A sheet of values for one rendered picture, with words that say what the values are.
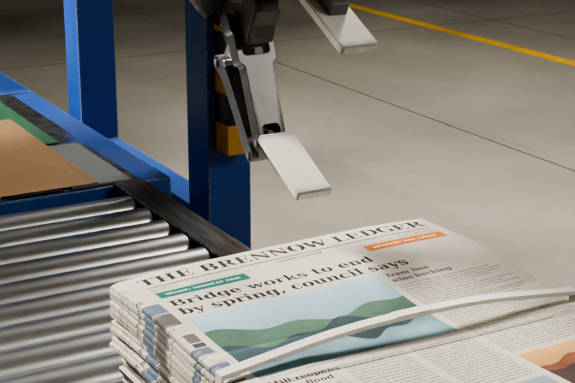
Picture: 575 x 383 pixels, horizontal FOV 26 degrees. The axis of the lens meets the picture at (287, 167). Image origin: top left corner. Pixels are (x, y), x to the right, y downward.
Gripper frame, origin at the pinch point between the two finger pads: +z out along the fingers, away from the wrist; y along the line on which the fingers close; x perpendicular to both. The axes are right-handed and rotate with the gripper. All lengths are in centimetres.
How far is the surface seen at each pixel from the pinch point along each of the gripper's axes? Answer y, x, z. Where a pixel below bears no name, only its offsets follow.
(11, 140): 92, -15, -103
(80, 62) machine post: 100, -38, -132
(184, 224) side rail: 67, -23, -53
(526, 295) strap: 5.1, -9.4, 15.7
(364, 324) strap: 4.8, 4.0, 15.2
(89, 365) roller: 50, 5, -20
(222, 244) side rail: 62, -24, -44
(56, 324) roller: 56, 5, -31
